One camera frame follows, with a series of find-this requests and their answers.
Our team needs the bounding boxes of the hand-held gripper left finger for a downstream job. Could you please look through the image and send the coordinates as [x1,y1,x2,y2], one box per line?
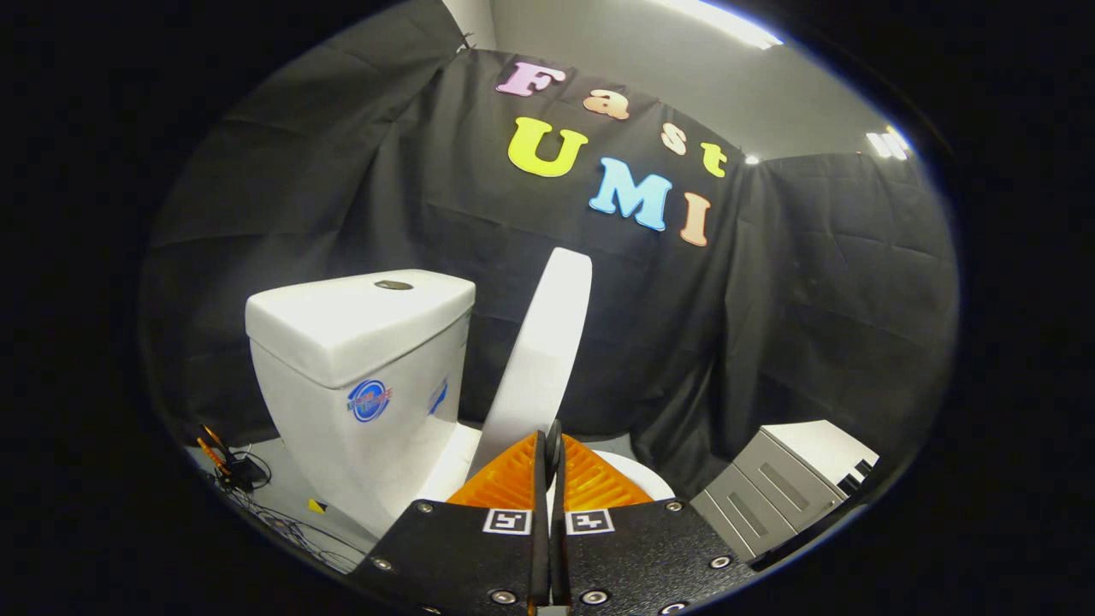
[355,430,550,615]

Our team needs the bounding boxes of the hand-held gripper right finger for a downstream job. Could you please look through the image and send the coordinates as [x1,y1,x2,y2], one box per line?
[547,418,759,615]

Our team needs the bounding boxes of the white toilet lid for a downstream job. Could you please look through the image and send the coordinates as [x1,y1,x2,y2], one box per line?
[466,247,594,482]

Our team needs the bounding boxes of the white toilet with tank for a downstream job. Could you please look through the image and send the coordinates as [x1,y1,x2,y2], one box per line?
[245,269,677,542]

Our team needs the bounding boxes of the grey drawer cabinet white top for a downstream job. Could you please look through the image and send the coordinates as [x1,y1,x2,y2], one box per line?
[690,419,881,563]

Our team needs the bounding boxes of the black backdrop cloth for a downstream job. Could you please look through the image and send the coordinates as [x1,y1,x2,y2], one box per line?
[137,0,961,501]

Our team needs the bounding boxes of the orange black tool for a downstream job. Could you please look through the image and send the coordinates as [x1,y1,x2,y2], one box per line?
[195,424,271,494]

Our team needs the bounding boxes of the small ceiling light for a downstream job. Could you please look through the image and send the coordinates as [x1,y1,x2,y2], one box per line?
[865,126,913,162]

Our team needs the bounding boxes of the tangled black cables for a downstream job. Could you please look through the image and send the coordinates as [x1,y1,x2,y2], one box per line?
[205,479,370,576]

